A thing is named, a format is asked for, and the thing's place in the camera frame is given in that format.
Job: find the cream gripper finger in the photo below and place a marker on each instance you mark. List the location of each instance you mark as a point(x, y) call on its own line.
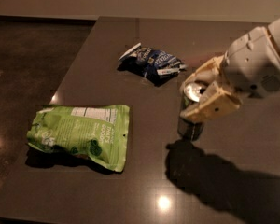
point(212, 106)
point(207, 79)

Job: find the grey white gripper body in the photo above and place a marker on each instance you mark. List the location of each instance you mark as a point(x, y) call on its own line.
point(254, 63)

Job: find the silver redbull can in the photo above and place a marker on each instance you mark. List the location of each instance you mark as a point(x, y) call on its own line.
point(191, 94)

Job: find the blue chip bag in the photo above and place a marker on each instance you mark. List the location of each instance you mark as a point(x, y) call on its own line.
point(153, 64)

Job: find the green snack bag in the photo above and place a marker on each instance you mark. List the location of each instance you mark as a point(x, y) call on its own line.
point(99, 134)

